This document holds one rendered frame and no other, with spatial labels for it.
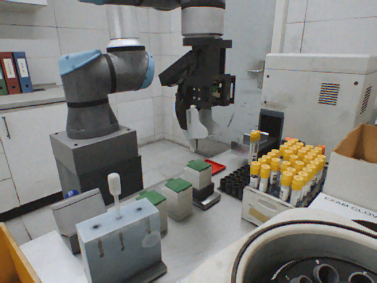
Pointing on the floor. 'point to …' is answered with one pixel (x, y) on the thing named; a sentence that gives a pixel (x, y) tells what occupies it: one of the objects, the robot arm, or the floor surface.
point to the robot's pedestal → (83, 184)
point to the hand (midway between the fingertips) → (193, 142)
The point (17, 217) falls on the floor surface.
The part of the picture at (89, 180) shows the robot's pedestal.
